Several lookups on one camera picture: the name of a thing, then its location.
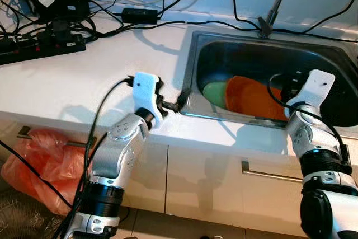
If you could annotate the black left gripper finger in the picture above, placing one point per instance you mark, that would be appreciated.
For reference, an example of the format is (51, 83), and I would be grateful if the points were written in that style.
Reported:
(160, 84)
(184, 99)

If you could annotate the orange round plate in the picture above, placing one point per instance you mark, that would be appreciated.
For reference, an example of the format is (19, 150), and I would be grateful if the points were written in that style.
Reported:
(251, 96)

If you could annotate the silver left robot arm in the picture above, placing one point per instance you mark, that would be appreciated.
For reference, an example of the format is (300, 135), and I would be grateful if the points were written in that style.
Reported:
(117, 149)

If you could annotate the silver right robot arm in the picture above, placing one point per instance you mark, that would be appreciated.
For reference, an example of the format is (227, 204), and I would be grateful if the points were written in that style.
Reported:
(319, 166)

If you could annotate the green round plate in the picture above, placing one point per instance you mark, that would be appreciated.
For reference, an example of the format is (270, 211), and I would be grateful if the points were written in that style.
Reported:
(214, 92)

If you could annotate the stainless steel sink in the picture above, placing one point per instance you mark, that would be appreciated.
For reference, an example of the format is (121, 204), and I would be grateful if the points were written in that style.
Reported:
(268, 60)

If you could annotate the black power brick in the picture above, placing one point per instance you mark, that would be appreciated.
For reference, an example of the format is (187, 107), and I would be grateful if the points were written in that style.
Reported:
(140, 16)

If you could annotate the white cabinet door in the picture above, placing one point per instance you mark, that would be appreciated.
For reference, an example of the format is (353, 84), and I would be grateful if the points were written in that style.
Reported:
(151, 183)
(224, 194)

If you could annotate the black plug adapter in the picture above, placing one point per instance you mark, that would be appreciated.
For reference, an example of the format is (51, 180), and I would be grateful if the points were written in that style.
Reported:
(59, 29)

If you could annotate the black power strip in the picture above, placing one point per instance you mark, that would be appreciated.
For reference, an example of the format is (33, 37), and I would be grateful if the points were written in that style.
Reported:
(42, 46)

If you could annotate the black charger box white labels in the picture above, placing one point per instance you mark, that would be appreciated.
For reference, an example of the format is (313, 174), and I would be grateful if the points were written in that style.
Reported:
(56, 1)

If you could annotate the orange plastic bag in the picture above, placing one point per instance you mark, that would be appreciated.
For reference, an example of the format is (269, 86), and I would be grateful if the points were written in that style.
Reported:
(45, 166)

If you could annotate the dark grey woven bag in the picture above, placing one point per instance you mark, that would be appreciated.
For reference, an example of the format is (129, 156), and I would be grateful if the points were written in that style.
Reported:
(28, 219)

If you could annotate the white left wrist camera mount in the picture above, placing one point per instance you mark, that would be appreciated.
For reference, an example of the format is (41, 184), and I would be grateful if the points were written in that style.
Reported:
(146, 90)

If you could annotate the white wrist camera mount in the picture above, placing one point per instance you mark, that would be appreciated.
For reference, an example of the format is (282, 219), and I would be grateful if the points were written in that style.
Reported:
(317, 88)
(146, 90)

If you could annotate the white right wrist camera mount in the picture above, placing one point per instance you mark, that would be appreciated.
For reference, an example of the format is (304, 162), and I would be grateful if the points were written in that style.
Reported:
(317, 88)

